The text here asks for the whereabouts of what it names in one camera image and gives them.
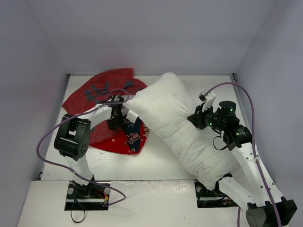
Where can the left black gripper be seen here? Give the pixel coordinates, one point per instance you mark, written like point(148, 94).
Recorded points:
point(116, 120)

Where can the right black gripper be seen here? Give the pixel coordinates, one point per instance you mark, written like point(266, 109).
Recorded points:
point(197, 118)

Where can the red navy pillowcase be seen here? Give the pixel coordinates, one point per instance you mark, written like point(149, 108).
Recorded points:
point(117, 134)

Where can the white pillow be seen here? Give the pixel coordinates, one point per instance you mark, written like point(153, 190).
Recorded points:
point(164, 108)

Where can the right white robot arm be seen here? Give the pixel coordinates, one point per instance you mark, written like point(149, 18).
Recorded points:
point(263, 204)

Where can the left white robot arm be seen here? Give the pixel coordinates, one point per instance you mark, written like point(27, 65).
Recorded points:
point(72, 138)

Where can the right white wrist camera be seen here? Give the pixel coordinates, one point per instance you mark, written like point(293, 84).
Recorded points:
point(207, 100)

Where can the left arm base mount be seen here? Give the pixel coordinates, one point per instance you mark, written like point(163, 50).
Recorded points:
point(89, 197)

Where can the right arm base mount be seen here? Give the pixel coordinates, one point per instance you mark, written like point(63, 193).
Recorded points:
point(212, 199)

